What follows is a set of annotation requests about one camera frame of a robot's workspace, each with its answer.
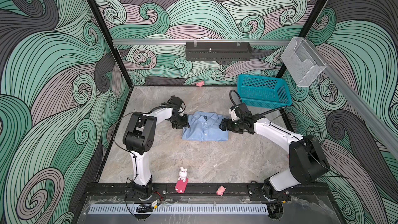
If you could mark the black wall tray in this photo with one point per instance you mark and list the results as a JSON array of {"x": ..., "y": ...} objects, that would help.
[{"x": 219, "y": 51}]

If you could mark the aluminium rail wall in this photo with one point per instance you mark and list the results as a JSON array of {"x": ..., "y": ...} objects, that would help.
[
  {"x": 157, "y": 41},
  {"x": 340, "y": 71}
]

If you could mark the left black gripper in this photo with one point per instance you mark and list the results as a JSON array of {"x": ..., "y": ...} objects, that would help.
[{"x": 183, "y": 124}]

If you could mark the light blue long sleeve shirt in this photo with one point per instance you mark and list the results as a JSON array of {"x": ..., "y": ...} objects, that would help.
[{"x": 204, "y": 127}]

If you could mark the small pink toy at back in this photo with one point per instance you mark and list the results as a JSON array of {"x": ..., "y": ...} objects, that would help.
[{"x": 200, "y": 84}]

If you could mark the white slotted cable duct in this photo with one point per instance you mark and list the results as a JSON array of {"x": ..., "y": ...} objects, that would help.
[{"x": 186, "y": 209}]

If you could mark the small pink pig toy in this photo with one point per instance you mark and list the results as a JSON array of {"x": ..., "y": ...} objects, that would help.
[{"x": 220, "y": 191}]

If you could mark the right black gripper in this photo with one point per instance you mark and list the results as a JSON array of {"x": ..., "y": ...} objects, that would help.
[{"x": 228, "y": 127}]

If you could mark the teal plastic basket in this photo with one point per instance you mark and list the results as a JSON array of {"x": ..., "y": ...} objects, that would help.
[{"x": 263, "y": 92}]

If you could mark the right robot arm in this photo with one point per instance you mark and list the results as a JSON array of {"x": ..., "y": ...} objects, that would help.
[{"x": 307, "y": 161}]

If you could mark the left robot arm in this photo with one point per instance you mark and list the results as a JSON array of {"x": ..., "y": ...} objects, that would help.
[{"x": 139, "y": 138}]

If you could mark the clear acrylic wall holder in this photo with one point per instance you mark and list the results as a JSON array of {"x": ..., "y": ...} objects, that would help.
[{"x": 303, "y": 61}]

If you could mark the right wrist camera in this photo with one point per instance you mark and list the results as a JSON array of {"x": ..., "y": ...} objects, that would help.
[{"x": 233, "y": 114}]

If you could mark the aluminium rail right wall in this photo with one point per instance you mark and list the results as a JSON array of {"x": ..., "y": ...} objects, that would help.
[{"x": 340, "y": 71}]

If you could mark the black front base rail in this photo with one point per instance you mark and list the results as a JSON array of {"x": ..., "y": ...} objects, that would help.
[{"x": 206, "y": 189}]

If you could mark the aluminium rail back wall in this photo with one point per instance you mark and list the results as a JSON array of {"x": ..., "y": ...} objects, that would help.
[{"x": 157, "y": 41}]

